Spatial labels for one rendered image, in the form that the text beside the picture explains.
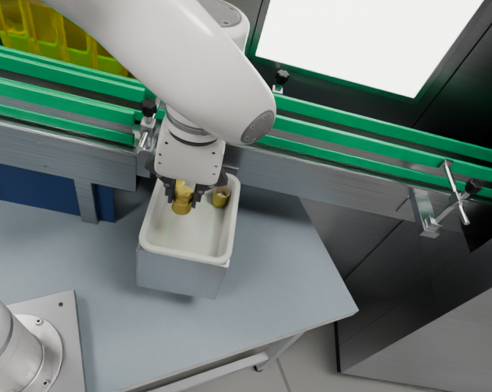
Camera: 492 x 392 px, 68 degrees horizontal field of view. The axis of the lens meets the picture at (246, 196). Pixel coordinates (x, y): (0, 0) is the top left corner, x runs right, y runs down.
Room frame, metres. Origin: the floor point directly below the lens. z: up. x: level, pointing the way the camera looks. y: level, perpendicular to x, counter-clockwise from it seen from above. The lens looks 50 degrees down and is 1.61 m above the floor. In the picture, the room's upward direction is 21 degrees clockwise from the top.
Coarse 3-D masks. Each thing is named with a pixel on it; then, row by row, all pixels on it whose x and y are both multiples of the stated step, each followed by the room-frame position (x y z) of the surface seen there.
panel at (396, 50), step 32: (288, 0) 0.79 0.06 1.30; (320, 0) 0.80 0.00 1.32; (352, 0) 0.82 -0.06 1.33; (384, 0) 0.83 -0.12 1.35; (416, 0) 0.84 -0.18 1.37; (448, 0) 0.85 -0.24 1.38; (480, 0) 0.86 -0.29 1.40; (288, 32) 0.80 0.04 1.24; (320, 32) 0.81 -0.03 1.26; (352, 32) 0.82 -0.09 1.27; (384, 32) 0.83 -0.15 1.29; (416, 32) 0.85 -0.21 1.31; (448, 32) 0.86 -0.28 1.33; (320, 64) 0.81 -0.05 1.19; (352, 64) 0.83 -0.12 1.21; (384, 64) 0.84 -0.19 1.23; (416, 64) 0.85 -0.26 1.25
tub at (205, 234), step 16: (160, 192) 0.45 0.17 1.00; (208, 192) 0.53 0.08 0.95; (160, 208) 0.44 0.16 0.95; (192, 208) 0.48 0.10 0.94; (208, 208) 0.49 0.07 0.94; (224, 208) 0.51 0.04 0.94; (144, 224) 0.36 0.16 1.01; (160, 224) 0.41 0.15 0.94; (176, 224) 0.43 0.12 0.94; (192, 224) 0.44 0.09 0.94; (208, 224) 0.46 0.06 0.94; (224, 224) 0.46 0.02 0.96; (144, 240) 0.32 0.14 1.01; (160, 240) 0.38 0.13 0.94; (176, 240) 0.39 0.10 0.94; (192, 240) 0.40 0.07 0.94; (208, 240) 0.42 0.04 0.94; (224, 240) 0.40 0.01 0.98; (176, 256) 0.32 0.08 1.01; (192, 256) 0.33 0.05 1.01; (208, 256) 0.34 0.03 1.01; (224, 256) 0.35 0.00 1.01
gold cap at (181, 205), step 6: (180, 186) 0.40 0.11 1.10; (186, 186) 0.40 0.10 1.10; (174, 192) 0.38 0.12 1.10; (180, 192) 0.39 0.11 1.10; (186, 192) 0.39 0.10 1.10; (192, 192) 0.39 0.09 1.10; (174, 198) 0.37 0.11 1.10; (180, 198) 0.37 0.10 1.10; (186, 198) 0.38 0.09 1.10; (192, 198) 0.39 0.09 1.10; (174, 204) 0.37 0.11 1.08; (180, 204) 0.37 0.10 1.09; (186, 204) 0.37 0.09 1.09; (174, 210) 0.37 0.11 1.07; (180, 210) 0.37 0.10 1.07; (186, 210) 0.38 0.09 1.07
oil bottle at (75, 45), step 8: (56, 16) 0.57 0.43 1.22; (64, 16) 0.57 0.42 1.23; (64, 24) 0.57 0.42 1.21; (72, 24) 0.57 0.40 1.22; (64, 32) 0.57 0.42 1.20; (72, 32) 0.57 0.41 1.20; (80, 32) 0.57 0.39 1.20; (64, 40) 0.57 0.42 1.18; (72, 40) 0.57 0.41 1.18; (80, 40) 0.57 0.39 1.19; (88, 40) 0.58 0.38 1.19; (64, 48) 0.57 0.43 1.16; (72, 48) 0.57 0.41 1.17; (80, 48) 0.57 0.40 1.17; (88, 48) 0.58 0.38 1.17; (64, 56) 0.57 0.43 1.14; (72, 56) 0.57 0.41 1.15; (80, 56) 0.57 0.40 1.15; (88, 56) 0.58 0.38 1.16; (80, 64) 0.57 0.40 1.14; (88, 64) 0.58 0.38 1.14
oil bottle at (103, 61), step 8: (96, 40) 0.58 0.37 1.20; (96, 48) 0.58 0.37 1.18; (96, 56) 0.58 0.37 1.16; (104, 56) 0.58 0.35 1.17; (112, 56) 0.58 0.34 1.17; (96, 64) 0.58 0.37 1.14; (104, 64) 0.58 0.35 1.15; (112, 64) 0.58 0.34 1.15; (120, 64) 0.59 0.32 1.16; (112, 72) 0.58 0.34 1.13; (120, 72) 0.59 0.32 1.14
